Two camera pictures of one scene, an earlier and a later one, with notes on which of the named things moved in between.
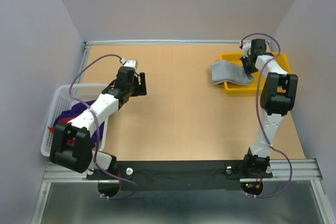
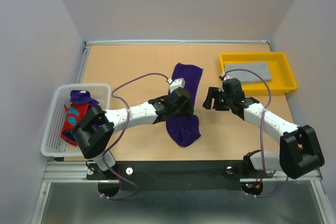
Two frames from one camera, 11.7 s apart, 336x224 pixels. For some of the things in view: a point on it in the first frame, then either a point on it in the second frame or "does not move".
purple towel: (76, 109) to (186, 129)
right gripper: (248, 70) to (213, 93)
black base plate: (180, 176) does not move
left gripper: (140, 89) to (188, 108)
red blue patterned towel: (71, 140) to (74, 116)
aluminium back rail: (97, 43) does not move
